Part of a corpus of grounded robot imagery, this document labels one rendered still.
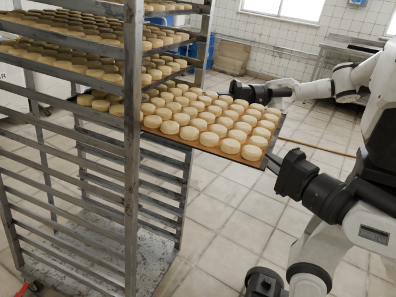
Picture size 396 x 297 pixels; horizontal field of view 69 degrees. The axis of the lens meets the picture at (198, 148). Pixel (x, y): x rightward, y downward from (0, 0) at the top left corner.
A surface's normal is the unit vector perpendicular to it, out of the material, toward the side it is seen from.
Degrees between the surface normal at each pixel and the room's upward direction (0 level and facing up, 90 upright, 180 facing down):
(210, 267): 0
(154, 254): 0
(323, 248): 90
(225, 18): 90
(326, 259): 90
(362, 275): 0
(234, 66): 67
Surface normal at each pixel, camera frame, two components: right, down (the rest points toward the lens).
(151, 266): 0.12, -0.86
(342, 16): -0.51, 0.37
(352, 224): -0.72, -0.04
